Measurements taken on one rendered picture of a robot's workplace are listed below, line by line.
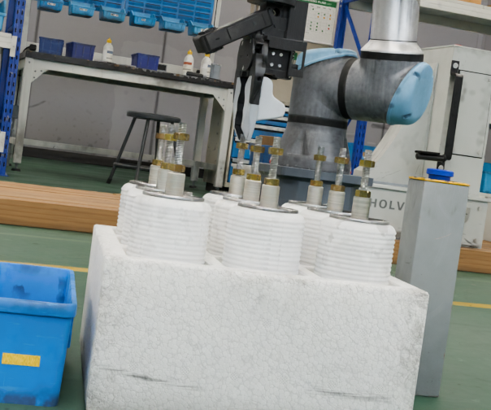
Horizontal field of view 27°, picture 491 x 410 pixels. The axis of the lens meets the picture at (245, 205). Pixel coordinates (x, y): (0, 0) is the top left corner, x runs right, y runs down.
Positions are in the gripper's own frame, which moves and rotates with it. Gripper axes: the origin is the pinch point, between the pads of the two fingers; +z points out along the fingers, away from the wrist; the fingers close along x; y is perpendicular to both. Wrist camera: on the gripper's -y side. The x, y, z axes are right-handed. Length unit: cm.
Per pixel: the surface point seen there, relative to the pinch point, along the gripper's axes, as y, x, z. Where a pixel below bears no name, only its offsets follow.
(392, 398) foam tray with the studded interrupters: 13.2, -33.2, 29.9
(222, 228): -5.0, -14.1, 13.3
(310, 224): 6.7, -15.6, 11.3
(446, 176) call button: 28.9, -9.9, 2.5
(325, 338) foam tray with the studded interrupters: 4.0, -32.1, 23.4
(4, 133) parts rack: 0, 443, 11
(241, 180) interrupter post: 0.7, -1.2, 7.1
